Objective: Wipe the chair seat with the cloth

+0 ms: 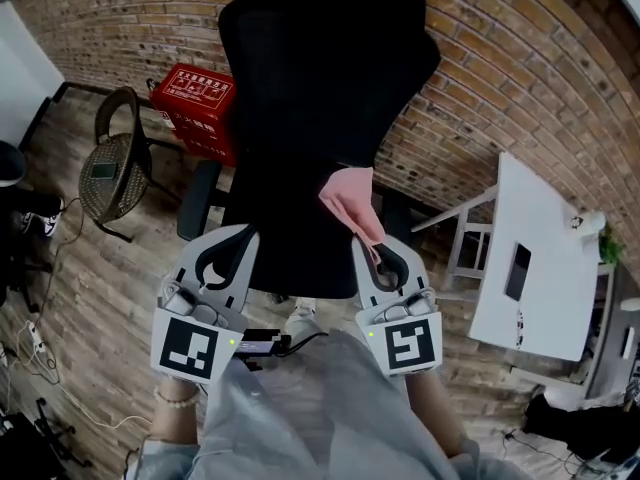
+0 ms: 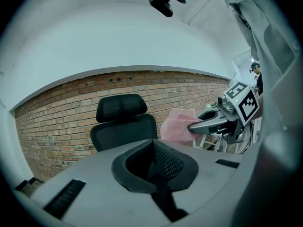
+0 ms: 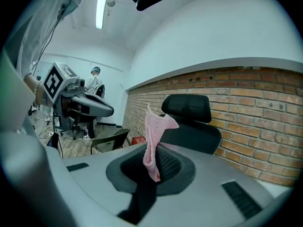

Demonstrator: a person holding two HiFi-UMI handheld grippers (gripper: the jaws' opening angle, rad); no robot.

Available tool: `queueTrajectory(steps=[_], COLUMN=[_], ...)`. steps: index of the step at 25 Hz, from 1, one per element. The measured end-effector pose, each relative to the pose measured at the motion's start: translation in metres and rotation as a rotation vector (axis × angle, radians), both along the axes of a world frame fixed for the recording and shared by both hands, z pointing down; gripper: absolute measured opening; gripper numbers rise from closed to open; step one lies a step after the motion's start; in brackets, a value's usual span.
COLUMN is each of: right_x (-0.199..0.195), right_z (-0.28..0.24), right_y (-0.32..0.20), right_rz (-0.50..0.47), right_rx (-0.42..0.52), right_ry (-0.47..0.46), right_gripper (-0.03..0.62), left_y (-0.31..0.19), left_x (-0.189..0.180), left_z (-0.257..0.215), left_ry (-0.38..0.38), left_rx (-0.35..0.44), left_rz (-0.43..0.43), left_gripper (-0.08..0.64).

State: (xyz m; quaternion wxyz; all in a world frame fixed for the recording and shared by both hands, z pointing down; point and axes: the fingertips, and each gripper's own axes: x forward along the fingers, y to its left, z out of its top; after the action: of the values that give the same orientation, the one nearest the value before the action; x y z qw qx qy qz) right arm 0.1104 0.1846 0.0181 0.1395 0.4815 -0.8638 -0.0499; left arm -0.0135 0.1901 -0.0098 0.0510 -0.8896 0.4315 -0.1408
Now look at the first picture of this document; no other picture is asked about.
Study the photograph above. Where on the black tripod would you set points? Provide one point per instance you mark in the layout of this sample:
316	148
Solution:
35	443

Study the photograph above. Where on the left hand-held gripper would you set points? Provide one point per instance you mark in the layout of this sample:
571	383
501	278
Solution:
187	348

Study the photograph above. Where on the white cup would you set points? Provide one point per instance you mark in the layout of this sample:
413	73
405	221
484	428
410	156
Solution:
587	223

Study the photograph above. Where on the person's right forearm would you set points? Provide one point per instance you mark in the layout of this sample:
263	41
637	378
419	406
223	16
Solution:
437	413

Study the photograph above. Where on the black bag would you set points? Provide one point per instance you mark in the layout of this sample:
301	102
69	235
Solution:
580	425

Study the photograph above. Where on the person's white shoe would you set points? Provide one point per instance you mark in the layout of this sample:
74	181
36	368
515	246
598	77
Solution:
302	320

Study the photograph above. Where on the black phone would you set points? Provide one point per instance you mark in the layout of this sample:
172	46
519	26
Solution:
517	270

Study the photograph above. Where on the white board panel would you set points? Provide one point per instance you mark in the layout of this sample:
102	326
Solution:
25	78

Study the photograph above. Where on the grey metal shelf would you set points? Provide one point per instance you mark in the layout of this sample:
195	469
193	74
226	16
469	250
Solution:
615	328

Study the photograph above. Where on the red box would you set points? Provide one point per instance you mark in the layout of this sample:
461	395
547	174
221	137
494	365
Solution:
195	113

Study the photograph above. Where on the black office chair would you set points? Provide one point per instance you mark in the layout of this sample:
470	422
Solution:
310	118

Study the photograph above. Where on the person's left forearm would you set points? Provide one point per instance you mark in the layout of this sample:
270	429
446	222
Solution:
172	420

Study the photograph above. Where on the white table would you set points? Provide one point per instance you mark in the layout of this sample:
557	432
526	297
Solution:
540	278

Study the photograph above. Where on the green potted plant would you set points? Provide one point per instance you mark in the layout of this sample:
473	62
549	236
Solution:
610	245

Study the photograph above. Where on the dark phone with green case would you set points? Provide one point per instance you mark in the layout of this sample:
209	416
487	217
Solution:
104	170

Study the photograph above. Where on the brown wicker chair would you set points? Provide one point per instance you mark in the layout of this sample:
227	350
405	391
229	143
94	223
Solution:
115	188

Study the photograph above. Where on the white power strip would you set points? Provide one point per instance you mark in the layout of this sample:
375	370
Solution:
36	335

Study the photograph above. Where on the pink cloth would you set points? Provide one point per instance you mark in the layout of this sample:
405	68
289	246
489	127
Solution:
350	203

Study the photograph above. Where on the person's grey shirt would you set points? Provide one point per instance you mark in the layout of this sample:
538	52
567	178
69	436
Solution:
310	418

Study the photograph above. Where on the black chest device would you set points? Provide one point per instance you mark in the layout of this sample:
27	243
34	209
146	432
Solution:
257	343

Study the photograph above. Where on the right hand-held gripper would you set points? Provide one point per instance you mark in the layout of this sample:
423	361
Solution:
407	348

